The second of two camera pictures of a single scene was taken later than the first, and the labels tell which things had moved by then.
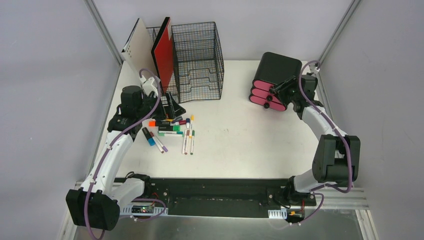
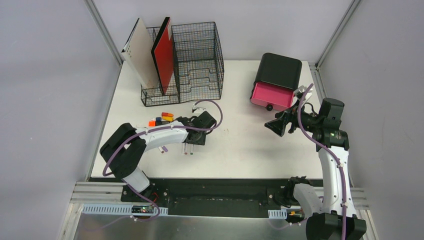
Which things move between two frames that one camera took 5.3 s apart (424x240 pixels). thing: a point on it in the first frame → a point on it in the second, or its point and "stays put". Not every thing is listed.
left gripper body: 166,104 → 187,122
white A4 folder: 138,50 stays put
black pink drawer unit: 272,69 stays put
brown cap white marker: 185,142 stays put
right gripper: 282,88 → 278,126
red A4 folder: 163,52 stays put
